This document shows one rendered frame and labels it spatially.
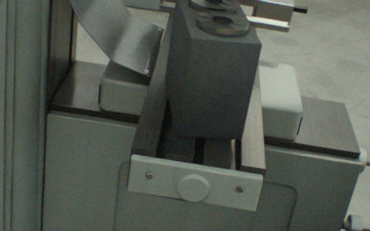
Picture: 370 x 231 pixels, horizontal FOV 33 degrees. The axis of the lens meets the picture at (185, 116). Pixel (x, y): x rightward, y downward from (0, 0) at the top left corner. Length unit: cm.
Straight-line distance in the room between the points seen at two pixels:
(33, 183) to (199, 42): 78
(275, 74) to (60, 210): 68
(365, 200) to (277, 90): 137
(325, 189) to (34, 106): 75
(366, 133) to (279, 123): 193
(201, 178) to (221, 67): 19
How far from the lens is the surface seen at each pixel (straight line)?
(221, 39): 104
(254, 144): 113
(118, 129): 157
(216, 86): 107
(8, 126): 157
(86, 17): 151
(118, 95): 154
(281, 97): 158
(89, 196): 170
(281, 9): 168
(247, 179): 106
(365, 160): 176
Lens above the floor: 153
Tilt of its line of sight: 28 degrees down
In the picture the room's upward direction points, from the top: 9 degrees clockwise
